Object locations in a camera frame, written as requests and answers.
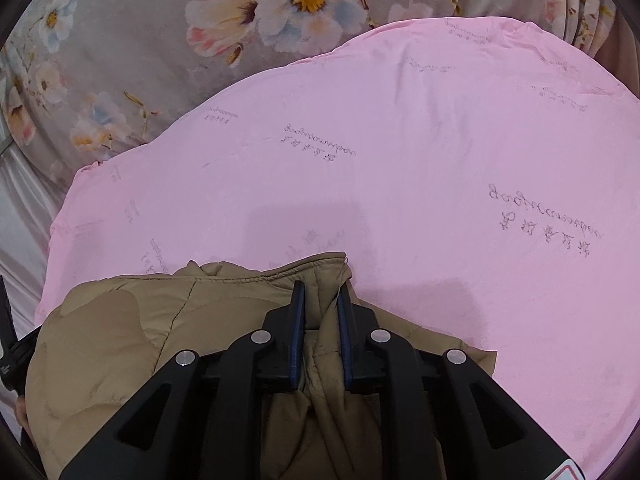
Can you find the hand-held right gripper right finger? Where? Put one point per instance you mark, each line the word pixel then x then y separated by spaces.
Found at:
pixel 345 332

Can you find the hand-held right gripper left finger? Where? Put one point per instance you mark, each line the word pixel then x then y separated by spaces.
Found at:
pixel 297 332

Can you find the olive quilted jacket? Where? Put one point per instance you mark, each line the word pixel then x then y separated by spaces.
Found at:
pixel 125 340

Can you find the person's left hand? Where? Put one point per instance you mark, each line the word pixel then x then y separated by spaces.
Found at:
pixel 22 415

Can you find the white satin curtain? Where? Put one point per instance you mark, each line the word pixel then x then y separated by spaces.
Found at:
pixel 25 230

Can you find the pink bed sheet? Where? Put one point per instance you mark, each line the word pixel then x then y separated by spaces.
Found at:
pixel 425 160

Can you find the grey metal bar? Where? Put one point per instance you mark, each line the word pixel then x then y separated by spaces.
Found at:
pixel 5 146

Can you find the grey floral cloth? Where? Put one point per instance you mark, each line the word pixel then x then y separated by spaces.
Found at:
pixel 125 50

